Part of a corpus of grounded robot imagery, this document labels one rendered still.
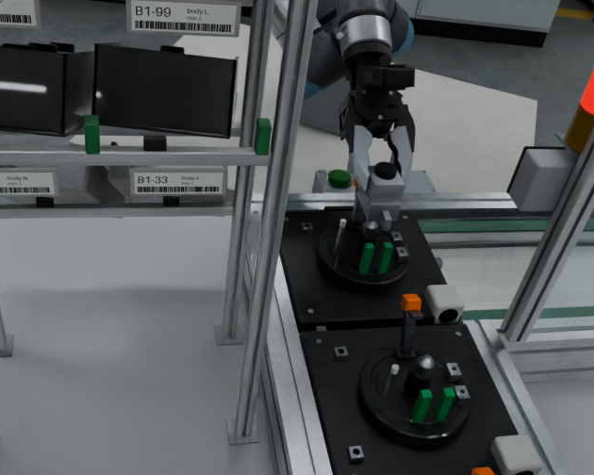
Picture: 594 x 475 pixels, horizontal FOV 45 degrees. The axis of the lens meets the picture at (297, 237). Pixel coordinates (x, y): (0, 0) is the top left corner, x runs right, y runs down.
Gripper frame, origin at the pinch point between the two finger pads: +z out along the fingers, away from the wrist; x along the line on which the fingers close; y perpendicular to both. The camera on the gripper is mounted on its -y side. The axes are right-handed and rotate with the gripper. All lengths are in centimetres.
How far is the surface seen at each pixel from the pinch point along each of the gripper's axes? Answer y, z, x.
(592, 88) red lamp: -24.0, -3.0, -16.4
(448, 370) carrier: -3.7, 26.2, -4.4
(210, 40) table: 77, -62, 14
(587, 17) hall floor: 282, -205, -260
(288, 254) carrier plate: 13.9, 7.1, 11.2
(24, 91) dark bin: -26, 0, 43
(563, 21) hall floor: 277, -198, -238
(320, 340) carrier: 3.8, 20.9, 9.9
